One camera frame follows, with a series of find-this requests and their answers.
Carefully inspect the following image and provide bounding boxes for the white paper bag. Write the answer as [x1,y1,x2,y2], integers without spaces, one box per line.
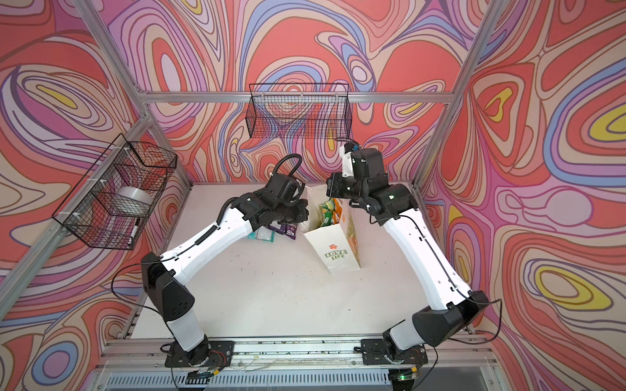
[299,185,360,275]

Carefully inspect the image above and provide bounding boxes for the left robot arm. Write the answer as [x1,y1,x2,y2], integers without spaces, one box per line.
[140,153,308,367]

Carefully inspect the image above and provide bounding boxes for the black wire basket left wall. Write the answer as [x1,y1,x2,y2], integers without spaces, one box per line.
[52,135,178,251]

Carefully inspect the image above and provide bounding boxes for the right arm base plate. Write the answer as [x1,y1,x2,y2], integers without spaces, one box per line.
[354,338,429,368]

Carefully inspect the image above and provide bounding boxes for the green yellow Fox's candy bag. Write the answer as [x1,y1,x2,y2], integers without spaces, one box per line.
[319,198,342,227]

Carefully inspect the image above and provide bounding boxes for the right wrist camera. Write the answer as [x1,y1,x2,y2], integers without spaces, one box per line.
[340,141,360,178]

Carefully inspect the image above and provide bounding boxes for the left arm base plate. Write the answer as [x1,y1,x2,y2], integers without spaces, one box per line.
[160,340,235,370]

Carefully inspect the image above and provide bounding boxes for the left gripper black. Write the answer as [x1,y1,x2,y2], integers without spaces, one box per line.
[273,198,312,225]

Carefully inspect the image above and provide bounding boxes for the black wire basket back wall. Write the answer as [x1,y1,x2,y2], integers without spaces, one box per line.
[246,82,352,139]

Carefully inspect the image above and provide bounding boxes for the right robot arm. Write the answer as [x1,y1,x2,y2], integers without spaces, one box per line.
[326,142,491,352]

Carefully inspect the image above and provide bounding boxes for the teal snack bag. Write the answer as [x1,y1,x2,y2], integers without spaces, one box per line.
[247,226,275,243]

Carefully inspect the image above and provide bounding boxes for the black wire basket wall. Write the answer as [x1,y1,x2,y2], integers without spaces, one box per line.
[52,135,178,251]
[246,82,352,139]

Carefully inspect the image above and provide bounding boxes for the purple snack bag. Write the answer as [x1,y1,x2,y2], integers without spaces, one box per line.
[268,223,298,240]

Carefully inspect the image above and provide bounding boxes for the silver tape roll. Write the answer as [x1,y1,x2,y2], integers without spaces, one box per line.
[116,187,153,205]

